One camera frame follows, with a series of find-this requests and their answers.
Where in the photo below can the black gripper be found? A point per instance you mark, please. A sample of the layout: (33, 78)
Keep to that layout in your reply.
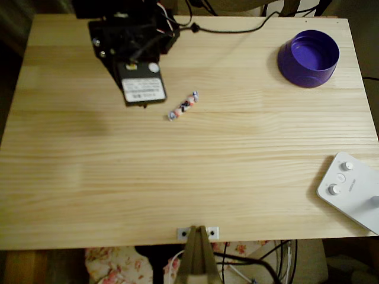
(104, 57)

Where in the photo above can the candy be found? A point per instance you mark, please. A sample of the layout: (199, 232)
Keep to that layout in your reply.
(183, 105)

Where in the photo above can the purple plastic bowl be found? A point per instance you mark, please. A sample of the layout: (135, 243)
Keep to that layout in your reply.
(308, 77)

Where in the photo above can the floral fabric cushion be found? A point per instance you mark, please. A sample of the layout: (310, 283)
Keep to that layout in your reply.
(112, 266)

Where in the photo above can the white lamp base with knobs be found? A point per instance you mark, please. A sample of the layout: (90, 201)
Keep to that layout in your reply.
(352, 192)

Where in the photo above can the black camera box with label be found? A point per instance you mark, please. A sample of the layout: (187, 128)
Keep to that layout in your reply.
(142, 85)

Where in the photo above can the silver angle bracket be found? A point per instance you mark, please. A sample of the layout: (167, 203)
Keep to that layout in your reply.
(183, 233)
(213, 233)

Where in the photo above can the aluminium profile camera post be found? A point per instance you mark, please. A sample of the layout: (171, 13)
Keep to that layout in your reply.
(195, 260)

